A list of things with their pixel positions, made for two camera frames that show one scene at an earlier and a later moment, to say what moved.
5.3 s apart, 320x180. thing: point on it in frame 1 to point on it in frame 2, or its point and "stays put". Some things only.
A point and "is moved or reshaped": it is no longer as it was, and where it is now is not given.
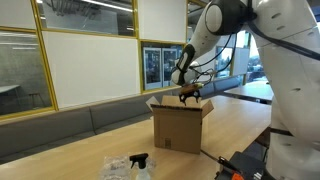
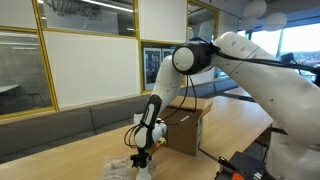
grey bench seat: (27, 134) stays put
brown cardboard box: (177, 127) stays put
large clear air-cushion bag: (118, 167) stays put
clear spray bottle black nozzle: (140, 158) is moved or reshaped
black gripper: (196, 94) to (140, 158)
